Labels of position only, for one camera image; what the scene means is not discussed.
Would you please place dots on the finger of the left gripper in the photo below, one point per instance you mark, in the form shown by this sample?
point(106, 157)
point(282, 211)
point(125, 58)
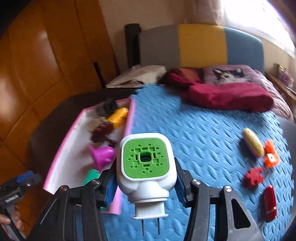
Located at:
point(25, 178)

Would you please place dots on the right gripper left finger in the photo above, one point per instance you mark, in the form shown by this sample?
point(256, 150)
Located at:
point(108, 186)

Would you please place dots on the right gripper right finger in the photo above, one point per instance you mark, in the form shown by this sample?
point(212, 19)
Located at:
point(183, 185)

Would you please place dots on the magenta plastic cup toy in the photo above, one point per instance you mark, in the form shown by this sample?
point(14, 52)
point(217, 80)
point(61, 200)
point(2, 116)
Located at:
point(102, 157)

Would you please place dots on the white green plug-in device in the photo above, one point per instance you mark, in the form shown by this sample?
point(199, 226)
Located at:
point(146, 173)

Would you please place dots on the dark brown gold ornament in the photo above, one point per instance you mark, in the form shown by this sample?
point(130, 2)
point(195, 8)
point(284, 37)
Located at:
point(100, 128)

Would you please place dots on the orange toy car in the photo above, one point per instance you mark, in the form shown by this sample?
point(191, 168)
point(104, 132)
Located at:
point(118, 117)

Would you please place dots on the black grey cylinder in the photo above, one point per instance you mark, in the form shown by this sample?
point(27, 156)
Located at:
point(106, 108)

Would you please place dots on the red puzzle piece block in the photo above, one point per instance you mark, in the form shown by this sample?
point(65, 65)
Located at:
point(253, 177)

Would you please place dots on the yellow oval perforated object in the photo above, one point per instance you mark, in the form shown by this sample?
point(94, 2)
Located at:
point(253, 142)

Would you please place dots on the red metallic cylinder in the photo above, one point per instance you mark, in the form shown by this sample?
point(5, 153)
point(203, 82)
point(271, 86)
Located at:
point(270, 208)

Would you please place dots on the orange linked cubes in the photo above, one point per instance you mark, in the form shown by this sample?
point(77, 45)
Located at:
point(271, 158)

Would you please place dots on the pink shallow cardboard box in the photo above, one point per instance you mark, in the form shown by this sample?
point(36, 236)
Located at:
point(78, 155)

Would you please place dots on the blue foam puzzle mat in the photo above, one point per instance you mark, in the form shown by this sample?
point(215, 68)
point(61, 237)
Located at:
point(209, 144)

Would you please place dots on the dark red folded blanket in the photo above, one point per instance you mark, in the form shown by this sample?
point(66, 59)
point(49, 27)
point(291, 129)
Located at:
point(244, 96)

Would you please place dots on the beige canvas bag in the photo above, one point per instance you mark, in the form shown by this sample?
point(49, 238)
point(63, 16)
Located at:
point(137, 76)

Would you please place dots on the cat print pillow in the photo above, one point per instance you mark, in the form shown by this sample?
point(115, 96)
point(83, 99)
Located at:
point(226, 74)

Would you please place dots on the pink striped bedsheet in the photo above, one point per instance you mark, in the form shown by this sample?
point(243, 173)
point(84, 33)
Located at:
point(280, 107)

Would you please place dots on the wooden wardrobe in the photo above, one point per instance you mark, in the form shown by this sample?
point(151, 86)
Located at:
point(52, 50)

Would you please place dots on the wooden side table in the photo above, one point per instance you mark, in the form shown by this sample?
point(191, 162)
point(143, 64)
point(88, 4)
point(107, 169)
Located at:
point(289, 93)

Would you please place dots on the grey yellow blue headboard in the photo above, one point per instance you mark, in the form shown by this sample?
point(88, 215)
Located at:
point(199, 45)

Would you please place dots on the black rolled mat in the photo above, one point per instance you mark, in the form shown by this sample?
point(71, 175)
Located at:
point(132, 32)

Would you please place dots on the purple box on table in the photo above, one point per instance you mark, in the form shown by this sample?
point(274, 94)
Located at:
point(284, 76)

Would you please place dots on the pink curtain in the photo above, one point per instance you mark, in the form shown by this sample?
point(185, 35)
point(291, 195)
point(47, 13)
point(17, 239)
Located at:
point(210, 12)

